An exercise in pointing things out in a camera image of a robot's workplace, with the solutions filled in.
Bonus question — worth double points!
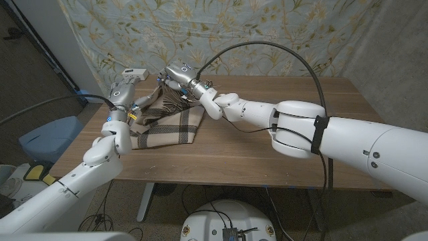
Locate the floral printed backdrop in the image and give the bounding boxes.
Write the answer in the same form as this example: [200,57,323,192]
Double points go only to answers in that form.
[56,0,384,98]

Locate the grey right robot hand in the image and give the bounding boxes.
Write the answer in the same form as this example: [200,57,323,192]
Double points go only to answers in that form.
[156,61,212,100]

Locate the black round fan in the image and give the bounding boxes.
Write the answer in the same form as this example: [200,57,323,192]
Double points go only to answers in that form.
[152,183,178,197]

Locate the black door handle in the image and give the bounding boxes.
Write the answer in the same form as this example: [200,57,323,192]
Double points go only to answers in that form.
[3,27,24,41]

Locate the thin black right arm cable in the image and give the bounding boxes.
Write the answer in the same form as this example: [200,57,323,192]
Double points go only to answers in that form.
[222,115,328,241]

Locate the yellow black pad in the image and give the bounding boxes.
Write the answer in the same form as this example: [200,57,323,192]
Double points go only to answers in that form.
[23,163,57,187]

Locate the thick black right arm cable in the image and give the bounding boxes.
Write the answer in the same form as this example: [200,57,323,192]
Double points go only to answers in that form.
[195,40,328,118]

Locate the white table leg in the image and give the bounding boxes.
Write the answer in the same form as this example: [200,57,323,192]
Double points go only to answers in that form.
[136,182,156,223]

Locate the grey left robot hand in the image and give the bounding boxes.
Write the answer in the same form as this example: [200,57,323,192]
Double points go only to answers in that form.
[106,76,152,123]

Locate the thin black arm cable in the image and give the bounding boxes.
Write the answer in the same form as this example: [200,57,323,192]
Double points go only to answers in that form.
[222,115,328,241]
[100,180,115,232]

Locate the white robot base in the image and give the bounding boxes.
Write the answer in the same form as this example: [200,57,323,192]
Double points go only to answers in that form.
[180,199,278,241]

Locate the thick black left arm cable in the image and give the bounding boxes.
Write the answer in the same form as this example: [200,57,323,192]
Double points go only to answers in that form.
[0,94,118,127]

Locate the blue-grey stool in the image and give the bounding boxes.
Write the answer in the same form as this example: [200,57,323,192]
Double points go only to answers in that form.
[19,116,85,165]

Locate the black box on base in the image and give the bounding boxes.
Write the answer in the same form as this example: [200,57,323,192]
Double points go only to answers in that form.
[222,227,258,241]

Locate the grey white sneaker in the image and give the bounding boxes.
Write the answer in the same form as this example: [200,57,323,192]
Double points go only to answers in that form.
[0,177,23,198]

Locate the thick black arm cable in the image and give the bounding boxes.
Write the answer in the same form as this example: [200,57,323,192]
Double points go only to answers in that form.
[0,94,118,127]
[195,40,328,118]

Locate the coiled black floor cable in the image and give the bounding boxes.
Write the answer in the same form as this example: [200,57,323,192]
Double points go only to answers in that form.
[78,213,114,232]

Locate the grey table leg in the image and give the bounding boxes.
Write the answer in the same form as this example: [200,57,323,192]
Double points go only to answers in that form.
[306,189,328,233]

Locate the white power strip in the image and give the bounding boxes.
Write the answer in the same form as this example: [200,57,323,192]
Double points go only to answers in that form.
[121,68,150,82]

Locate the beige plaid scarf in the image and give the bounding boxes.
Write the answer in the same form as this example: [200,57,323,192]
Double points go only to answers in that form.
[128,78,215,150]

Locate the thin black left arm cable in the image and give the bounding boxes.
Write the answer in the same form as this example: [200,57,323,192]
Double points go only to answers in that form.
[100,180,115,232]

